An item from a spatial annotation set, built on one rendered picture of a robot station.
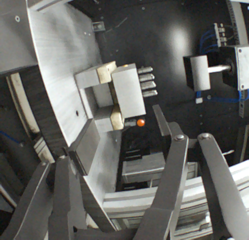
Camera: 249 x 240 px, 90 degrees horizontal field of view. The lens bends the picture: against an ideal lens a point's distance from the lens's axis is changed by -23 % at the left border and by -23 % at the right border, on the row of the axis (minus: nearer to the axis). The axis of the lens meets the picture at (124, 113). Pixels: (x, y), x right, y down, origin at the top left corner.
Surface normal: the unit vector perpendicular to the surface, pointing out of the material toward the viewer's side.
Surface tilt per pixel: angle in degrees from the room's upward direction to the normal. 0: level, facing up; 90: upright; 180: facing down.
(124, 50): 90
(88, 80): 90
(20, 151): 90
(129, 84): 90
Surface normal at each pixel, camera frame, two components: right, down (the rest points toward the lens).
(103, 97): -0.05, 0.38
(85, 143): 0.97, -0.20
